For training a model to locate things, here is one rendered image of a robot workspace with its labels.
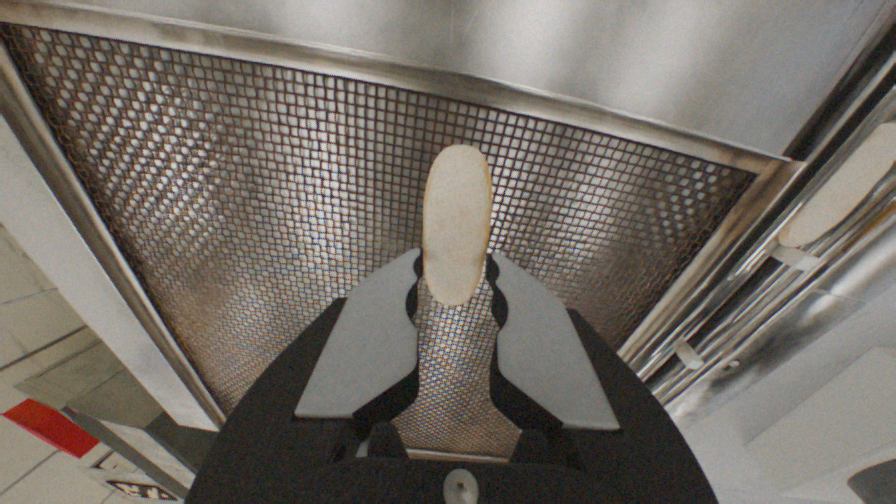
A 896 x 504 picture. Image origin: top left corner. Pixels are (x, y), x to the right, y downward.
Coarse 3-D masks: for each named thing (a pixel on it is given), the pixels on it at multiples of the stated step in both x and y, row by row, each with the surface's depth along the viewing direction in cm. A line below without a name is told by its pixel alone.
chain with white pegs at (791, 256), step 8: (784, 248) 19; (792, 248) 19; (776, 256) 20; (784, 256) 19; (792, 256) 19; (800, 256) 18; (808, 256) 18; (792, 264) 19; (800, 264) 18; (808, 264) 18; (688, 344) 27; (680, 352) 27; (688, 352) 26; (688, 360) 26; (696, 360) 25; (696, 368) 25
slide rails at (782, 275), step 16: (880, 192) 16; (864, 208) 17; (848, 224) 18; (816, 240) 19; (832, 240) 19; (768, 256) 20; (816, 256) 19; (752, 272) 21; (784, 272) 21; (800, 272) 20; (736, 288) 22; (768, 288) 22; (784, 288) 21; (720, 304) 23; (752, 304) 23; (704, 320) 25; (736, 320) 24; (688, 336) 26; (704, 336) 26; (720, 336) 25; (672, 352) 27; (704, 352) 26; (656, 368) 29; (672, 368) 29; (688, 368) 28; (656, 384) 30; (672, 384) 30
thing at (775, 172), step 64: (0, 0) 11; (0, 64) 12; (64, 64) 13; (192, 64) 13; (256, 64) 13; (320, 64) 12; (384, 64) 12; (128, 128) 14; (192, 128) 14; (384, 128) 14; (576, 128) 14; (640, 128) 13; (64, 192) 16; (128, 192) 17; (256, 192) 16; (576, 192) 16; (704, 192) 15; (768, 192) 15; (128, 256) 20; (320, 256) 19; (384, 256) 19; (576, 256) 18; (640, 256) 18; (704, 256) 18; (256, 320) 23; (192, 384) 29; (448, 448) 37; (512, 448) 36
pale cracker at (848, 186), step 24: (864, 144) 15; (888, 144) 15; (840, 168) 16; (864, 168) 15; (888, 168) 15; (840, 192) 16; (864, 192) 16; (816, 216) 17; (840, 216) 17; (792, 240) 19
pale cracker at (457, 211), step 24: (432, 168) 11; (456, 168) 11; (480, 168) 11; (432, 192) 11; (456, 192) 11; (480, 192) 11; (432, 216) 12; (456, 216) 12; (480, 216) 12; (432, 240) 13; (456, 240) 12; (480, 240) 13; (432, 264) 13; (456, 264) 13; (480, 264) 13; (432, 288) 15; (456, 288) 14
